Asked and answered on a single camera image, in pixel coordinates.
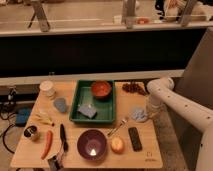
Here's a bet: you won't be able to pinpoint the light blue towel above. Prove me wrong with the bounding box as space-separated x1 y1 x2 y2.
131 107 148 122

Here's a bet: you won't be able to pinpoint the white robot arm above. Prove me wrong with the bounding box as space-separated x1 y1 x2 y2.
147 77 213 171

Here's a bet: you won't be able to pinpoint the black remote control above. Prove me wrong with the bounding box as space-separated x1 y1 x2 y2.
128 127 142 151

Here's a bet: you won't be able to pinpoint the dark red grapes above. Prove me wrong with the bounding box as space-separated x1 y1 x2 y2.
122 82 146 95

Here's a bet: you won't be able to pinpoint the orange fruit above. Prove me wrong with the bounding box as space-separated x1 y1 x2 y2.
110 137 125 154

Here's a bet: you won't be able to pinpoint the green plastic tray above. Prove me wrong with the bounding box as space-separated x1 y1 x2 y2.
69 80 116 124

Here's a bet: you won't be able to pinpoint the red bowl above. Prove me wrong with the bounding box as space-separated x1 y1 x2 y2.
91 81 112 99

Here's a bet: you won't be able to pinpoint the blue sponge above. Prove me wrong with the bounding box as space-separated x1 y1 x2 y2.
78 105 97 119

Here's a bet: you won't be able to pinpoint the purple bowl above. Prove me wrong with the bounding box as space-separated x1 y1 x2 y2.
77 129 107 161

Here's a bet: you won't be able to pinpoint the grey blue cup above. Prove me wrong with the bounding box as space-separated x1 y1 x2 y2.
53 98 67 113

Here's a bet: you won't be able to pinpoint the orange carrot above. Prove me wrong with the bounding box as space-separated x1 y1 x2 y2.
41 130 53 160

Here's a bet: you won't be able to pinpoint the yellow banana toy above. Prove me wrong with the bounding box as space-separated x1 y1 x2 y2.
36 113 54 126

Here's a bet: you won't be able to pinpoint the silver binder clip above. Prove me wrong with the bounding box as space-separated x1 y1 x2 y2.
47 154 63 171

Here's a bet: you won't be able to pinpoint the blue box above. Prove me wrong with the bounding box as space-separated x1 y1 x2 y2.
15 108 32 127

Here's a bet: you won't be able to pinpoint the black handled knife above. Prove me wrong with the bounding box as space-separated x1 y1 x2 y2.
60 124 69 152

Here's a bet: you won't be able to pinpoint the black cable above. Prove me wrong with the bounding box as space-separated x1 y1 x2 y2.
1 113 21 155

